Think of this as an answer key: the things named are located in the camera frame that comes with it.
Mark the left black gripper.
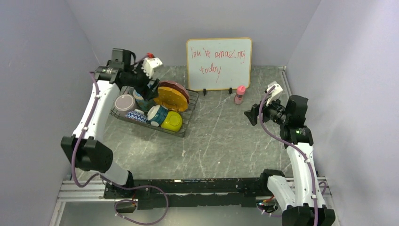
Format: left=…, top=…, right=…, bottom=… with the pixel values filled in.
left=124, top=60, right=161, bottom=101

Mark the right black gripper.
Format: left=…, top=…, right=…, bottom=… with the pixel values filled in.
left=244, top=94, right=289, bottom=126

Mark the teal white dotted bowl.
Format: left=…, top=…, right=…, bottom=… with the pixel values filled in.
left=147, top=105, right=169, bottom=127

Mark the yellow polka dot plate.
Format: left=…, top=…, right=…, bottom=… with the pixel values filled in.
left=154, top=87, right=188, bottom=112

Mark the pink polka dot plate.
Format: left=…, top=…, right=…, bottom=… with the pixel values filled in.
left=160, top=81, right=190, bottom=102

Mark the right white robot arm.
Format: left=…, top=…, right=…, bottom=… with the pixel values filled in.
left=244, top=95, right=336, bottom=226

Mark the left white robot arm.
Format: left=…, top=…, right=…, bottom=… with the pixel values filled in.
left=61, top=48, right=163, bottom=198

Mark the blue butterfly mug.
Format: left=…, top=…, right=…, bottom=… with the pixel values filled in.
left=133, top=90, right=156, bottom=113

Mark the small pink bottle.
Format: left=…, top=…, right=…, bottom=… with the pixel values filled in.
left=234, top=85, right=246, bottom=105

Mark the grey lilac mug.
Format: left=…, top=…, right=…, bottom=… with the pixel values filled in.
left=114, top=94, right=137, bottom=115

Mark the yellow-green bowl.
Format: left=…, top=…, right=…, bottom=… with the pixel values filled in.
left=161, top=111, right=183, bottom=132

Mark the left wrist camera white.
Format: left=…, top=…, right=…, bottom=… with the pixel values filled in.
left=141, top=57, right=163, bottom=79

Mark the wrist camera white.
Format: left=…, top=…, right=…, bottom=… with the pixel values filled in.
left=141, top=57, right=163, bottom=79
left=266, top=81, right=283, bottom=105

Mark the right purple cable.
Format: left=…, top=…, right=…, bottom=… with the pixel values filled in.
left=258, top=86, right=328, bottom=226

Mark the purple cable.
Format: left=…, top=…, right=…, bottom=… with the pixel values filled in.
left=71, top=72, right=169, bottom=226
left=258, top=86, right=328, bottom=226

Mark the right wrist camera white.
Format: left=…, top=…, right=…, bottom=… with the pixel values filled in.
left=266, top=81, right=283, bottom=105

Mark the grey wire dish rack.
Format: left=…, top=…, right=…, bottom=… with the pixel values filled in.
left=110, top=89, right=200, bottom=137

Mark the whiteboard with yellow frame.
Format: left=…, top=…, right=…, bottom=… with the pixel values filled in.
left=186, top=37, right=253, bottom=91

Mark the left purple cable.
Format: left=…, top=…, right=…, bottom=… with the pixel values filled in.
left=71, top=72, right=169, bottom=226

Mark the black base frame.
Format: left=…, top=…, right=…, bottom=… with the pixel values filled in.
left=104, top=175, right=272, bottom=210

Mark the aluminium rail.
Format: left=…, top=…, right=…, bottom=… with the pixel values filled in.
left=56, top=180, right=122, bottom=202

